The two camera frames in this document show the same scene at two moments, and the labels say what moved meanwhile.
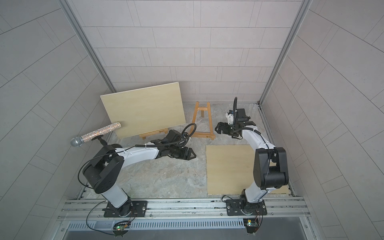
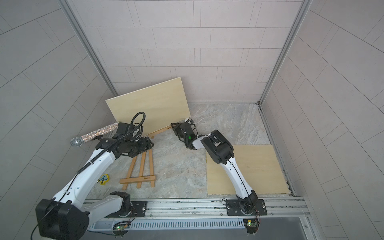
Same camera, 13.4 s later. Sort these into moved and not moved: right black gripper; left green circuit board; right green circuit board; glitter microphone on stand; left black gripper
Moved: right black gripper; left black gripper
Not moved: right green circuit board; left green circuit board; glitter microphone on stand
